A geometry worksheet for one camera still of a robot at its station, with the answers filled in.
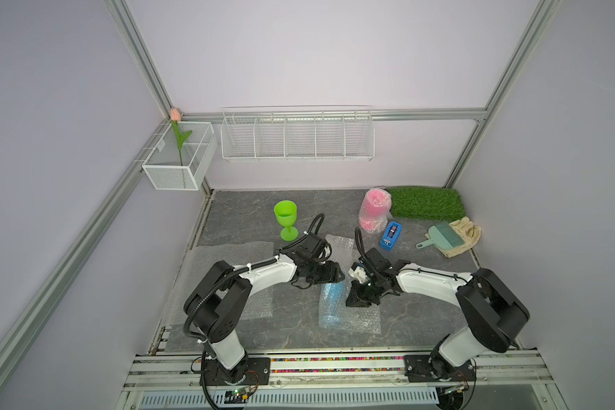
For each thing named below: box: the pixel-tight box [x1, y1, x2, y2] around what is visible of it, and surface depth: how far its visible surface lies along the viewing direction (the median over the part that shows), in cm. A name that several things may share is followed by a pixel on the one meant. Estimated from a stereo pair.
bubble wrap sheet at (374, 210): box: [357, 187, 393, 235], surface depth 101 cm
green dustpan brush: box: [415, 218, 466, 251], surface depth 105 cm
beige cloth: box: [434, 216, 482, 258], surface depth 107 cm
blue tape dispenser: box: [379, 220, 403, 252], surface depth 103 cm
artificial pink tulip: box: [169, 108, 194, 166], surface depth 92 cm
